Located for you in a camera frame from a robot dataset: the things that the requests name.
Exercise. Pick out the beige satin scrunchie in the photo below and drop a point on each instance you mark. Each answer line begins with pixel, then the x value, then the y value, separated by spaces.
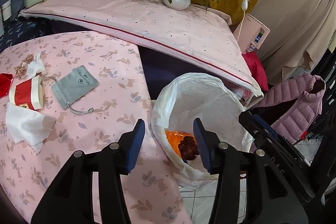
pixel 21 70

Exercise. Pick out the dark red velvet scrunchie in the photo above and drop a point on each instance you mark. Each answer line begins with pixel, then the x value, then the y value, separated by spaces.
pixel 188 148

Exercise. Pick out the pink puffer jacket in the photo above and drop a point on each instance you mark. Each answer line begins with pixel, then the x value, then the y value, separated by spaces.
pixel 291 106

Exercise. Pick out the pink floral tablecloth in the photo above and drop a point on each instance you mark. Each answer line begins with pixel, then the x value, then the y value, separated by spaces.
pixel 119 101

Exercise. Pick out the white cosmetic jar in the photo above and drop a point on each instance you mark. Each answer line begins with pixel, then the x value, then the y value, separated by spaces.
pixel 6 10

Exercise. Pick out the white bunny cloth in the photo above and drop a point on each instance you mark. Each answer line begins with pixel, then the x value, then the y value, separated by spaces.
pixel 36 67

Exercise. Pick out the orange blue plastic bag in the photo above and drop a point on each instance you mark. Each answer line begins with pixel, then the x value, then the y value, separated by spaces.
pixel 174 138

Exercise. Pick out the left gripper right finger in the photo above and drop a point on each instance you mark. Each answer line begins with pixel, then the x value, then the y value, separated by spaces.
pixel 217 156

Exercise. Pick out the grey drawstring pouch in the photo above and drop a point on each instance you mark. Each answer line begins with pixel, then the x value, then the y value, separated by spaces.
pixel 73 87

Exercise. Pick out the red folded envelope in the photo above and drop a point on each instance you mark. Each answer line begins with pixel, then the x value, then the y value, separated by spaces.
pixel 5 83

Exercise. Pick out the beige curtain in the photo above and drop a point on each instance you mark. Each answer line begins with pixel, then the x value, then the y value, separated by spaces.
pixel 300 33

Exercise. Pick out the white paper towel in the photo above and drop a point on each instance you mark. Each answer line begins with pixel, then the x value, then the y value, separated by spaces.
pixel 28 125

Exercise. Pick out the red white paper cup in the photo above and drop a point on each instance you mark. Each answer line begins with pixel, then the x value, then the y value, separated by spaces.
pixel 28 94

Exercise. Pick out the red cushion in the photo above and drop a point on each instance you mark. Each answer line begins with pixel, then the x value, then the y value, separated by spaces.
pixel 257 70

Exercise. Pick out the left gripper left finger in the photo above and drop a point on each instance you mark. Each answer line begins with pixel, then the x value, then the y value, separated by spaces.
pixel 120 157

